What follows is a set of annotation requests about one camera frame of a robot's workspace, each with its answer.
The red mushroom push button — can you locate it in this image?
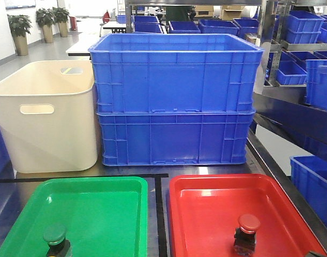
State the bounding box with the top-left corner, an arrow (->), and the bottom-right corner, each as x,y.
233,214 -> 261,256

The green mushroom push button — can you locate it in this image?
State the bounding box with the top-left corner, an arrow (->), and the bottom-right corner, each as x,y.
43,223 -> 72,256

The lower stacked blue crate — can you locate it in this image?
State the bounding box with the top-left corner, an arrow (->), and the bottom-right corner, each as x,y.
98,110 -> 255,166

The stacked blue crate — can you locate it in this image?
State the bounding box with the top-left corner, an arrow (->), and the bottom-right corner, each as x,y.
89,33 -> 263,114
98,110 -> 255,166

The upper stacked blue crate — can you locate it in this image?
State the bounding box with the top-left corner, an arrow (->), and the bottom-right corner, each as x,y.
89,33 -> 263,114

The red tray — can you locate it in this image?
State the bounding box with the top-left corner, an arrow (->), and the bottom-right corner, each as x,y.
169,174 -> 327,256

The green tray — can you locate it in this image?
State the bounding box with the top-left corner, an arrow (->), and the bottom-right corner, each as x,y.
0,177 -> 148,256

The white table background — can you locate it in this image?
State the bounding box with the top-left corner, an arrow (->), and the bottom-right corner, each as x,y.
65,33 -> 100,57

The beige plastic basket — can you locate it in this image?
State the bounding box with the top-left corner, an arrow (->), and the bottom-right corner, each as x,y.
0,60 -> 98,173

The potted plant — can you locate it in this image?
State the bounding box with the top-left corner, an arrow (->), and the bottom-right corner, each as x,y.
52,7 -> 69,37
7,14 -> 32,56
36,8 -> 55,43

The blue bin lower right floor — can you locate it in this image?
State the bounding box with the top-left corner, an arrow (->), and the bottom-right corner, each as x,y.
290,156 -> 327,227

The potted plant left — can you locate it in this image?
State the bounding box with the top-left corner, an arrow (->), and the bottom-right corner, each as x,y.
7,14 -> 32,56

